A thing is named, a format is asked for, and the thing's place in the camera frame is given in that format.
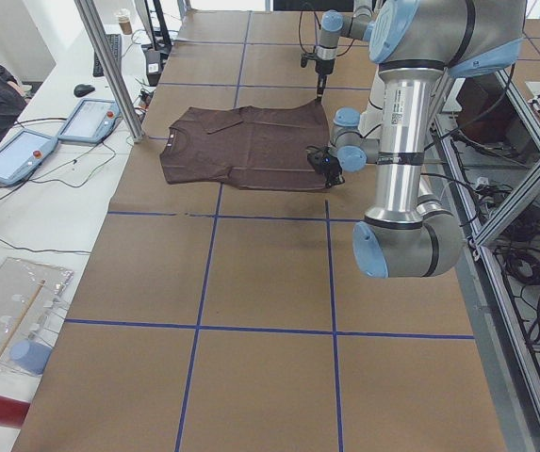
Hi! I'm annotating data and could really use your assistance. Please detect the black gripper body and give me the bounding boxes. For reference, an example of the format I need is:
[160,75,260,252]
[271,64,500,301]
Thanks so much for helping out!
[315,45,335,75]
[305,146,342,178]

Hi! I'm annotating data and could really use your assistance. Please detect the brown t-shirt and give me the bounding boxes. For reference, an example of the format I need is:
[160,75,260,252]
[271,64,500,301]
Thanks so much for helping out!
[159,101,329,192]

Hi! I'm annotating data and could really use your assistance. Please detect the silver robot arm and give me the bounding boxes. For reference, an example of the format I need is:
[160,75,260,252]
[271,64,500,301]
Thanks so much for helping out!
[307,1,526,278]
[312,0,384,102]

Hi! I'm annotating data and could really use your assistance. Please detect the brown paper table cover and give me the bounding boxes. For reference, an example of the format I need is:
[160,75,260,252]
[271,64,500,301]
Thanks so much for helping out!
[14,11,506,451]

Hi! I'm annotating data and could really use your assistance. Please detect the paper coffee cup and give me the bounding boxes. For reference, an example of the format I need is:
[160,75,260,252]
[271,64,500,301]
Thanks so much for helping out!
[115,8,133,35]

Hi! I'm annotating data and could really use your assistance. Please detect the black keyboard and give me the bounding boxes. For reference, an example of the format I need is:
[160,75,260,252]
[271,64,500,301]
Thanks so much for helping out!
[92,32,123,79]

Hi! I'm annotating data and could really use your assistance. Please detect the far blue teach pendant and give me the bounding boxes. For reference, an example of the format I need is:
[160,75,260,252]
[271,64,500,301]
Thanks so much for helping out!
[57,98,121,144]

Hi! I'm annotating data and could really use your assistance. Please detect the blue teach pendant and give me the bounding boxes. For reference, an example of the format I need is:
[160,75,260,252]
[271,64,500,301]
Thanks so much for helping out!
[0,129,58,186]
[57,98,121,144]

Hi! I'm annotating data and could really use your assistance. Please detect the black computer mouse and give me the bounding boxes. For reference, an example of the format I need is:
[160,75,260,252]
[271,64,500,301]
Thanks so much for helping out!
[74,84,95,98]

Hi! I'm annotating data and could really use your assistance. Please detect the near blue teach pendant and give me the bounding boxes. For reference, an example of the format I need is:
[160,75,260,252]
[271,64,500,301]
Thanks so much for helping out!
[0,129,58,186]

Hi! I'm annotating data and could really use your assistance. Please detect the clear plastic bag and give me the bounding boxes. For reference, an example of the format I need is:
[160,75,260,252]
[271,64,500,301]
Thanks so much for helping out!
[0,258,74,375]

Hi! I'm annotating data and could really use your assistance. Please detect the light blue cup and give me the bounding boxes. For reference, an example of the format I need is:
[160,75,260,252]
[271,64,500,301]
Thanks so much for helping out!
[9,339,52,375]

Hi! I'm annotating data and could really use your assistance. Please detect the wooden stick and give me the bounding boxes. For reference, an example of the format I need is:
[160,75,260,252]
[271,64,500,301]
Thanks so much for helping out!
[0,280,46,359]

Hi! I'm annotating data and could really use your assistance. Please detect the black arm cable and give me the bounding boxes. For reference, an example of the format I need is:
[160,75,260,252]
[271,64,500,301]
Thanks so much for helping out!
[297,7,369,70]

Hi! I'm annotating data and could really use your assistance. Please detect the aluminium frame rail structure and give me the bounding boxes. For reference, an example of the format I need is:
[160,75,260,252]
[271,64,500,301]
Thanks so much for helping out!
[432,27,540,452]

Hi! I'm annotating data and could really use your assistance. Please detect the aluminium frame post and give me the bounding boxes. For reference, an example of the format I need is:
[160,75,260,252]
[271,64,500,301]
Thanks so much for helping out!
[74,0,144,143]

